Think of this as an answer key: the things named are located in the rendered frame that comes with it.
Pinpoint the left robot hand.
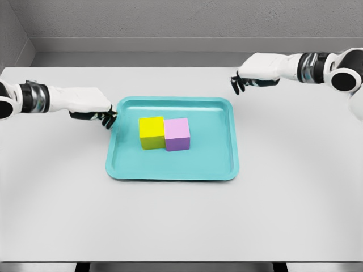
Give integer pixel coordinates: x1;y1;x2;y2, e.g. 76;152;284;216
65;87;118;130

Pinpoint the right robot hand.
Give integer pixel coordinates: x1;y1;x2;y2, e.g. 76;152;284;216
229;52;283;96

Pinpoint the yellow cube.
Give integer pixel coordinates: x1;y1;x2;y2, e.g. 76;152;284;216
138;116;166;151

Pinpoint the pink cube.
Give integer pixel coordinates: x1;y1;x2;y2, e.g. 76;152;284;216
164;117;191;152

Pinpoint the teal tray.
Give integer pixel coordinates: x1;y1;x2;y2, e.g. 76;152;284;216
105;96;240;182

